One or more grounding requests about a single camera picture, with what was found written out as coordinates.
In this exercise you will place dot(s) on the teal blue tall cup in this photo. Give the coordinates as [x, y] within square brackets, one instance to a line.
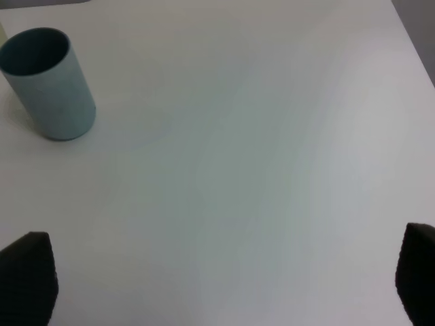
[42, 69]

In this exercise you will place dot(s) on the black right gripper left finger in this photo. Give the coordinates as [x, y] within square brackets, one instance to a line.
[29, 283]

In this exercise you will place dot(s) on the pale green tall cup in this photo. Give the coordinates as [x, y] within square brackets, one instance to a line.
[3, 36]

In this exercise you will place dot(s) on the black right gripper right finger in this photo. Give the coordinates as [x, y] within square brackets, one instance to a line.
[414, 278]

